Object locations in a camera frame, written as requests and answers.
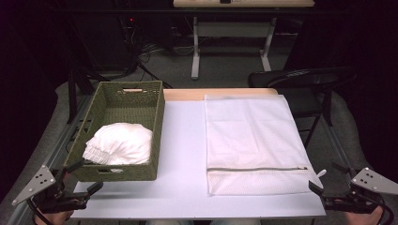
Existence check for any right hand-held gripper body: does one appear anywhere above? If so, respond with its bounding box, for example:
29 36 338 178
323 167 398 215

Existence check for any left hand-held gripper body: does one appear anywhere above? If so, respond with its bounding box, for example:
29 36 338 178
11 164 90 215

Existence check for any white garment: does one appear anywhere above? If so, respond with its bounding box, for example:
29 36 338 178
82 122 154 166

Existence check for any green woven basket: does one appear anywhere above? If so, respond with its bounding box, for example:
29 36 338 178
63 80 166 183

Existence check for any white mesh laundry bag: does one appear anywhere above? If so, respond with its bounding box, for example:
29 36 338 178
204 93 328 196

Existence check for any person's left hand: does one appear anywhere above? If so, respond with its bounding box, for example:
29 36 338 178
34 210 75 225

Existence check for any person's right hand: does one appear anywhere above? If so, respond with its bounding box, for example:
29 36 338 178
344 205 385 225

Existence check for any black metal stand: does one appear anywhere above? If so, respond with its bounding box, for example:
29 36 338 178
66 67 101 125

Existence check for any black folding chair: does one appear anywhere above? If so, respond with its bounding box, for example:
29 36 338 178
248 66 359 148

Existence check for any black device with red light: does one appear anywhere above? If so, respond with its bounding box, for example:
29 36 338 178
126 16 138 31

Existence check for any desk with white legs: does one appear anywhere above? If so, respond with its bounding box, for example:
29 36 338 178
173 0 315 81

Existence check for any grey metal rail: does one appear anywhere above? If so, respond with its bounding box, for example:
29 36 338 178
318 115 381 225
8 93 95 225

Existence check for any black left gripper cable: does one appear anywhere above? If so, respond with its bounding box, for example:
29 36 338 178
26 198 53 225

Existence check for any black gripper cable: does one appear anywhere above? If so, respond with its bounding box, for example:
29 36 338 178
26 198 53 225
362 191 396 225

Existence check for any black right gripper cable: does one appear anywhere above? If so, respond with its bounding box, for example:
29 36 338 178
362 191 396 225

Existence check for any bundle of floor cables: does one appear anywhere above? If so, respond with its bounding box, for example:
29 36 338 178
123 18 195 90

